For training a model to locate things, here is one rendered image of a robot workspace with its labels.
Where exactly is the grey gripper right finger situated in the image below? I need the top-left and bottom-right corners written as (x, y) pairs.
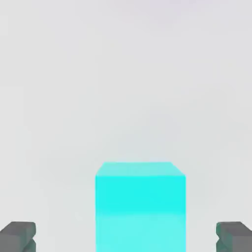
top-left (216, 221), bottom-right (252, 252)

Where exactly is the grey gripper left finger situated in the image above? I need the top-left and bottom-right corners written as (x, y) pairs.
top-left (0, 221), bottom-right (37, 252)

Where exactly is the small cyan cube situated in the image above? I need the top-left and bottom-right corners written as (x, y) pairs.
top-left (94, 161), bottom-right (187, 252)

